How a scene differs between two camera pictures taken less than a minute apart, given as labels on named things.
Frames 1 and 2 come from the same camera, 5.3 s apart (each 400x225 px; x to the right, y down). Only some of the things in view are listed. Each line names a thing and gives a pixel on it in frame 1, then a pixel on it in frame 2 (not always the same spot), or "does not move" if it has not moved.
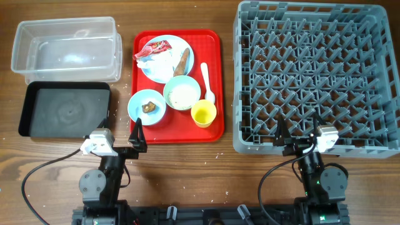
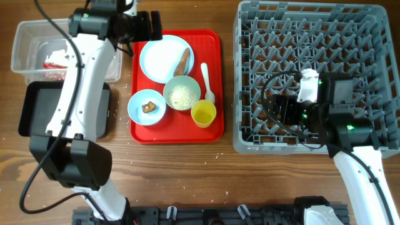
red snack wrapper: x=153 y=47 -> x=51 y=65
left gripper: x=138 y=142 -> x=142 y=32
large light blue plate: x=160 y=67 does not move
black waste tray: x=64 y=109 does not move
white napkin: x=160 y=62 -> x=59 y=57
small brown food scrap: x=149 y=107 does not move
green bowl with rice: x=182 y=92 does not move
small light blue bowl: x=148 y=105 does not move
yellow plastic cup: x=203 y=112 does not move
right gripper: x=283 y=134 -> x=289 y=102
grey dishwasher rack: x=299 y=60 does not move
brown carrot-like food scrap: x=181 y=66 does not move
